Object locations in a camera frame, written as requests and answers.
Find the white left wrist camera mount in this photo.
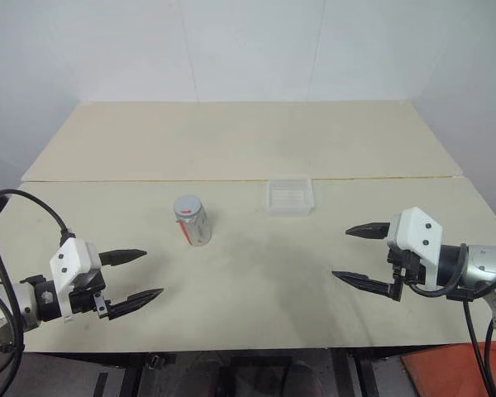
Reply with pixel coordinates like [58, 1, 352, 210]
[49, 237, 103, 324]

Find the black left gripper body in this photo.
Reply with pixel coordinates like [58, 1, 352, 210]
[69, 267, 111, 320]

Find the clear jar with grey lid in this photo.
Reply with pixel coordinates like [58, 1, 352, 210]
[174, 205, 213, 247]

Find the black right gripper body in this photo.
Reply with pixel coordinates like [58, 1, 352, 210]
[386, 246, 423, 288]

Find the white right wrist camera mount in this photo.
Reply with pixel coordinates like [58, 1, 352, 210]
[385, 207, 445, 291]

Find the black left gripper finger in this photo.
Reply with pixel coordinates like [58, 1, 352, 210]
[98, 248, 148, 267]
[107, 287, 165, 322]

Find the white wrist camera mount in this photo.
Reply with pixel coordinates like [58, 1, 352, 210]
[385, 207, 445, 291]
[49, 237, 103, 324]

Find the orange floor mat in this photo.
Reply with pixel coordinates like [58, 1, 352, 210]
[399, 340, 496, 397]

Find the grey plastic jar lid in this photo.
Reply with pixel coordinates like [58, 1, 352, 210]
[173, 194, 204, 219]

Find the clear plastic tray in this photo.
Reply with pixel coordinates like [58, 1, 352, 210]
[266, 177, 317, 217]

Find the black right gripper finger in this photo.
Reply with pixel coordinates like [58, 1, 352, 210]
[345, 221, 393, 241]
[331, 270, 405, 303]

